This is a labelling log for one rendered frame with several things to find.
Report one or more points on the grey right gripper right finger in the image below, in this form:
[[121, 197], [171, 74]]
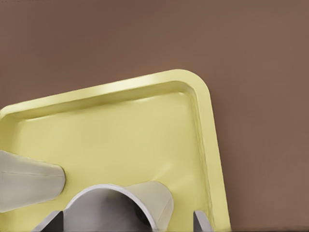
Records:
[[200, 221]]

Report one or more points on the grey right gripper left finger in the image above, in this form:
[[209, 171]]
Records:
[[51, 222]]

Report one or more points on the yellow plastic tray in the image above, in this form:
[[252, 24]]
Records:
[[120, 135]]

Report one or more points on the white IKEA cup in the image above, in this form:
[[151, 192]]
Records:
[[154, 198], [26, 178]]

